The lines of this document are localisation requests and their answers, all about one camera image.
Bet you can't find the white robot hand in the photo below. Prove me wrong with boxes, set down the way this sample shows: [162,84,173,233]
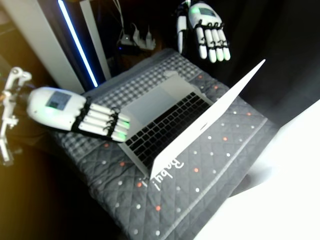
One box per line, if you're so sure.
[25,86,132,144]
[176,1,232,64]

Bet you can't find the silver laptop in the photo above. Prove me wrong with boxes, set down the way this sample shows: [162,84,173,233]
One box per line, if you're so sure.
[119,59,266,180]

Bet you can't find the white power strip with plugs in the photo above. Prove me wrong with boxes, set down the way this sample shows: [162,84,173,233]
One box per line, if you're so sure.
[117,23,157,51]

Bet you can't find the blue-white light strip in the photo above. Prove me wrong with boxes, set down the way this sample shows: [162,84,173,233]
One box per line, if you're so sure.
[57,0,99,88]

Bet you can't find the grey quilt with dots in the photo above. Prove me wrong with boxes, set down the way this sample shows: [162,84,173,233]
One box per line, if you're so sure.
[49,48,279,240]

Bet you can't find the white board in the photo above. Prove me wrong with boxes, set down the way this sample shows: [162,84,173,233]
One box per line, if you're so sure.
[193,98,320,240]

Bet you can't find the wide white frame panel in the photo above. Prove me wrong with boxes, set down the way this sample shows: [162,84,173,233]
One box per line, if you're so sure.
[4,0,86,95]

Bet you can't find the narrow white frame post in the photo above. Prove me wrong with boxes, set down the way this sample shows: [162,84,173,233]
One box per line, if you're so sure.
[79,0,112,81]

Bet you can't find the white cable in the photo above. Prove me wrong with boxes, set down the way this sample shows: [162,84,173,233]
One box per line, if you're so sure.
[112,0,126,36]

